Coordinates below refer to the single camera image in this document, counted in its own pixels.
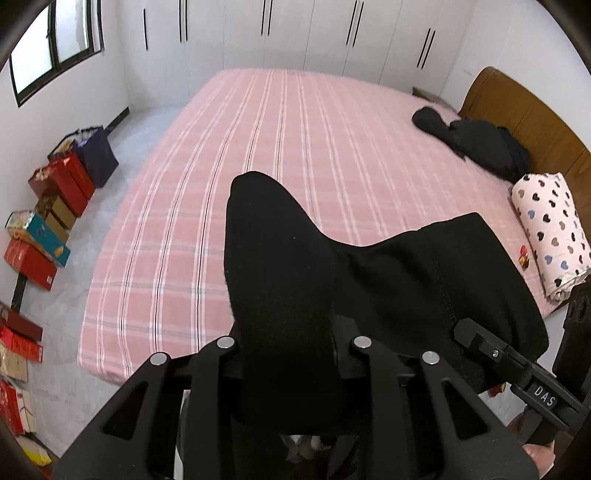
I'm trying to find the black framed window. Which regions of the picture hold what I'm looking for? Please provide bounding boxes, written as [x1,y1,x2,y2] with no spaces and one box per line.
[9,0,106,108]

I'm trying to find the pile of black clothes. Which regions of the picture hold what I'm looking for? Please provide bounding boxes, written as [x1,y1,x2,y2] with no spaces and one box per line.
[412,106,532,183]

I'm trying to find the black pants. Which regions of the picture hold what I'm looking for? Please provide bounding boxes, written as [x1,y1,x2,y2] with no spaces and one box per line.
[223,171,550,437]

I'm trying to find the pink plaid bed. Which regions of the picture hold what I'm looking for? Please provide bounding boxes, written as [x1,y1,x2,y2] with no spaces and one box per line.
[76,68,555,384]

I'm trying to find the wooden headboard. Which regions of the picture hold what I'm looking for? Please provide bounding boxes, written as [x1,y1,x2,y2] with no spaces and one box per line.
[457,67,591,217]

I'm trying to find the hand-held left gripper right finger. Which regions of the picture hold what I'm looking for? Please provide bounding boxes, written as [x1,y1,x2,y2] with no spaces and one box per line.
[330,316,541,480]

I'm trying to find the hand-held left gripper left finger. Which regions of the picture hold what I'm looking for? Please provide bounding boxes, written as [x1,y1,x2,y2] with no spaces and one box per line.
[54,336,245,480]

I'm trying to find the person's right hand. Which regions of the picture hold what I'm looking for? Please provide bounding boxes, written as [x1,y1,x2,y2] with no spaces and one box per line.
[508,411,559,480]

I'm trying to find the heart print rolled blanket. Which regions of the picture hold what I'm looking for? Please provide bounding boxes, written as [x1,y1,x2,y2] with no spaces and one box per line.
[510,172,591,305]

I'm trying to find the navy gift bag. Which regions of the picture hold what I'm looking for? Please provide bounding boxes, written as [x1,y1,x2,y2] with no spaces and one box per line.
[74,124,120,188]

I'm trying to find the row of colourful gift boxes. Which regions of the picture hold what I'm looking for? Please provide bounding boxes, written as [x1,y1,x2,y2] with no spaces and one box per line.
[0,138,95,467]

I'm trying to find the white wardrobe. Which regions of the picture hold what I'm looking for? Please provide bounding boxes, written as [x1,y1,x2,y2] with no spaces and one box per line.
[124,0,481,100]

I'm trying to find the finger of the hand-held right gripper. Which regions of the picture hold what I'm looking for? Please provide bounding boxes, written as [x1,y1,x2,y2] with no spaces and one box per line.
[454,318,533,394]

